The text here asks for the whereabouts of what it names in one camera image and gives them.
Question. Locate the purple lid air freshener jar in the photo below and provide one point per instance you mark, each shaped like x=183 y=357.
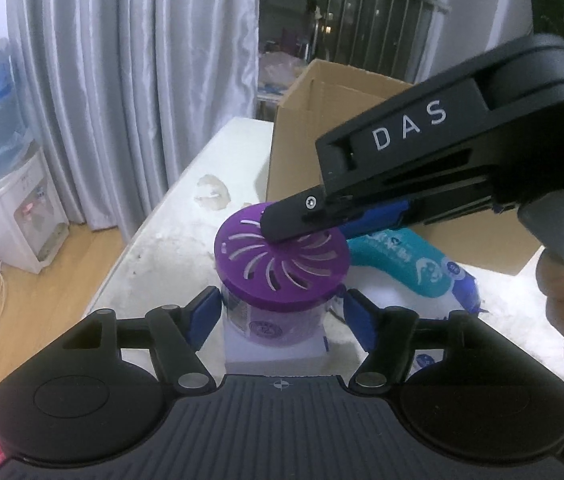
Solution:
x=282 y=265

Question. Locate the white water dispenser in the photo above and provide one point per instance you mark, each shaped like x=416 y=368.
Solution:
x=17 y=215

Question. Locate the teal wet wipes packet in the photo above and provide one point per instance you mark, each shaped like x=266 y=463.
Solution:
x=411 y=265

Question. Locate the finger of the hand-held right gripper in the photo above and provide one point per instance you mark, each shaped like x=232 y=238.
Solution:
x=376 y=220
x=292 y=217

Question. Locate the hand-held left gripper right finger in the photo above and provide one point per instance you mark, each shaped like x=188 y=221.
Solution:
x=359 y=316

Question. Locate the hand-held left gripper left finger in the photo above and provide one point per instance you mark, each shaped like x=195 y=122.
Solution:
x=205 y=310

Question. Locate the white plastic bag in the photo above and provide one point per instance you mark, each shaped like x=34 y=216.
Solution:
x=279 y=70

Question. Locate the brown cardboard box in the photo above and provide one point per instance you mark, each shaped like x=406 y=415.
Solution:
x=312 y=120

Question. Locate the grey curtain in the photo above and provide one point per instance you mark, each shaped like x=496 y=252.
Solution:
x=137 y=85

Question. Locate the white box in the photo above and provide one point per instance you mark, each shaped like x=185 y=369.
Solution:
x=282 y=357

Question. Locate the metal balcony railing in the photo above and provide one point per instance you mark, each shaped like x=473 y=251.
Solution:
x=386 y=15

